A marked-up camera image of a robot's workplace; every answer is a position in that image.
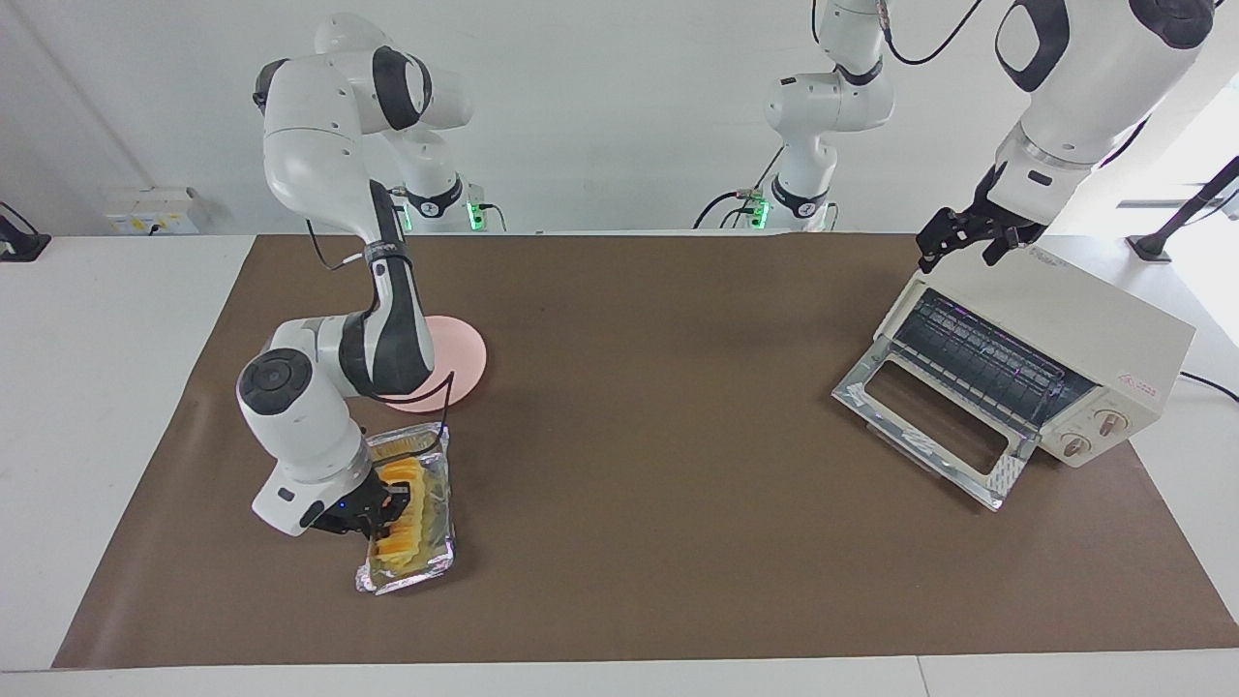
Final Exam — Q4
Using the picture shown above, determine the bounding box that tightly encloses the brown table mat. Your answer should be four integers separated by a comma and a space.
53, 232, 1239, 669

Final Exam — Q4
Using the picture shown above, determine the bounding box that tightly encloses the glass oven door silver frame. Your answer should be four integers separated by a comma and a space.
832, 339, 1042, 511

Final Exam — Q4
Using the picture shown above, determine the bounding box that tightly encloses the black oven power cable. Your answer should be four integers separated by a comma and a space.
1179, 371, 1239, 404

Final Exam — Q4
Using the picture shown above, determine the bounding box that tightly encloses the tall black camera stand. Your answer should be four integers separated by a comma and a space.
1126, 155, 1239, 264

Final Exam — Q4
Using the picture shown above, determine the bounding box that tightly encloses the orange sliced bread loaf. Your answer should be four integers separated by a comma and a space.
373, 457, 432, 572

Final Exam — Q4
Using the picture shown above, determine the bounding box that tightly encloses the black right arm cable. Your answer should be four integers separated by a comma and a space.
306, 184, 456, 439

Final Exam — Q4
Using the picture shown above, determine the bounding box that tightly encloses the white wall socket box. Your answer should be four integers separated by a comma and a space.
105, 189, 199, 235

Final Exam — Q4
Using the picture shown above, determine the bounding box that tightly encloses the aluminium foil tray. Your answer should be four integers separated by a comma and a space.
354, 431, 456, 595

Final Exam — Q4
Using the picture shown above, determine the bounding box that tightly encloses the pink round plate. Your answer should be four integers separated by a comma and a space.
378, 316, 488, 414

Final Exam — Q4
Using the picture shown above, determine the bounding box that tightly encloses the metal oven wire rack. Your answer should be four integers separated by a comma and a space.
891, 290, 1095, 432

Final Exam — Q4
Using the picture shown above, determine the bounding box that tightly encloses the short black camera stand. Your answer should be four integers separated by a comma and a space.
0, 201, 51, 262

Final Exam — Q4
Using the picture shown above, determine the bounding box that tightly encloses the cream white toaster oven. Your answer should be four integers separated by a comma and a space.
832, 227, 1196, 511

